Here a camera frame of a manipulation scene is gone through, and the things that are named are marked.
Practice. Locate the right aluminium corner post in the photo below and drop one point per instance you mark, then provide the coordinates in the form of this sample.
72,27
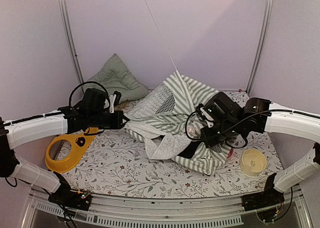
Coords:
260,46

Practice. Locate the left aluminium corner post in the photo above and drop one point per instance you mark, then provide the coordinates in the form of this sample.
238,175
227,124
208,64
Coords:
70,41

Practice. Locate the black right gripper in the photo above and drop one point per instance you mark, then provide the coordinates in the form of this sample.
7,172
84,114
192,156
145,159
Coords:
210,141

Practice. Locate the cream pet bowl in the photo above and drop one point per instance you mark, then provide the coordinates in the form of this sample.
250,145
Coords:
252,162

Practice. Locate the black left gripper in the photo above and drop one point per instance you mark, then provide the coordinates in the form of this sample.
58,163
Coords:
117,124

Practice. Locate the green striped pet tent fabric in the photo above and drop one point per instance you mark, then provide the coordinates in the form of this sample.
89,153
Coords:
161,121

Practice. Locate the front aluminium rail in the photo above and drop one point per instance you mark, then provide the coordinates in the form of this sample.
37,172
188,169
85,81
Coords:
117,211

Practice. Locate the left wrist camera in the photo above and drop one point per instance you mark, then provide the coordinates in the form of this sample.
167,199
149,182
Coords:
114,100

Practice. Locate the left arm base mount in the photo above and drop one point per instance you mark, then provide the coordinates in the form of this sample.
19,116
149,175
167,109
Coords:
66,197

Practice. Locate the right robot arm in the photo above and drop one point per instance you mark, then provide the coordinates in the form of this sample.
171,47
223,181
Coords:
295,129

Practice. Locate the green checkered cushion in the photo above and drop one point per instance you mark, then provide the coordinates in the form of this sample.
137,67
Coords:
115,76

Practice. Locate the pink pet bowl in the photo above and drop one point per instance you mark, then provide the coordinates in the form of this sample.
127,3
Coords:
230,154

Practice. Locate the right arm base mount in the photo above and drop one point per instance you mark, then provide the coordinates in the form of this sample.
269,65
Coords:
269,196

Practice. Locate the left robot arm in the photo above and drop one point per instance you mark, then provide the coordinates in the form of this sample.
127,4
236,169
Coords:
15,133

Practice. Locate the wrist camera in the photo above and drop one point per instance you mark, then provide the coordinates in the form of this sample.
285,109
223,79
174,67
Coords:
114,100
205,115

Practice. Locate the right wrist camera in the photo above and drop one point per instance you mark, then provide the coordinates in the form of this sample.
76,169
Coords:
205,115

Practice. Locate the aluminium corner post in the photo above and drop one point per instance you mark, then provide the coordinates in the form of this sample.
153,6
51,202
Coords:
70,41
260,46

